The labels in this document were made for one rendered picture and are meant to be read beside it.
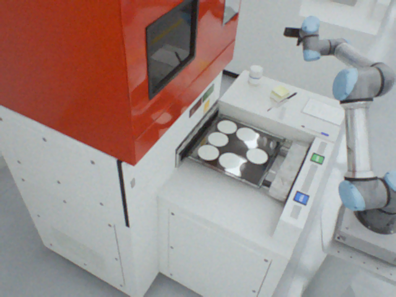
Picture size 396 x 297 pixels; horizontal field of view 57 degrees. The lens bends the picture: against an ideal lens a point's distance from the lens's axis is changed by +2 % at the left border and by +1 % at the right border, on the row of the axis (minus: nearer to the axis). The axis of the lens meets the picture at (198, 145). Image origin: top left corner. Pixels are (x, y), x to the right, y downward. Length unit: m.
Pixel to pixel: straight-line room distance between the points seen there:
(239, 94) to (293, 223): 0.82
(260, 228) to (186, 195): 0.36
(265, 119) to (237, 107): 0.16
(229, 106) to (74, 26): 1.10
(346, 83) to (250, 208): 0.66
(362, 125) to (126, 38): 0.93
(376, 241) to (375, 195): 0.23
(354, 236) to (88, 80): 1.17
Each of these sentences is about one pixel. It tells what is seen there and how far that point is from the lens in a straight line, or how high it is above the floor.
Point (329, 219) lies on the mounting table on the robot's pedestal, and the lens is 1.73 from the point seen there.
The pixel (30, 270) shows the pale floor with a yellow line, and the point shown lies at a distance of 2.53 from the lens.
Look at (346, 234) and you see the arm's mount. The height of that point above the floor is 0.89.
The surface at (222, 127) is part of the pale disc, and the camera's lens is 1.87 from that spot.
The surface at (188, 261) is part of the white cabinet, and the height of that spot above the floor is 0.39.
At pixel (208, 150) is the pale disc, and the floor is 0.90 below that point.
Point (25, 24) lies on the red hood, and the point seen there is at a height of 1.63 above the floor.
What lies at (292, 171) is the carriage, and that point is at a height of 0.88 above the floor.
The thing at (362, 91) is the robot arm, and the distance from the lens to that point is 1.46.
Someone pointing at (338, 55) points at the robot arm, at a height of 1.31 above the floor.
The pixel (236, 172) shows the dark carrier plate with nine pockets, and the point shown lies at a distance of 1.66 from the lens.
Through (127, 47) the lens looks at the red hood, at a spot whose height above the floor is 1.66.
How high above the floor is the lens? 2.13
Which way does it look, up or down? 45 degrees down
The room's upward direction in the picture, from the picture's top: 5 degrees clockwise
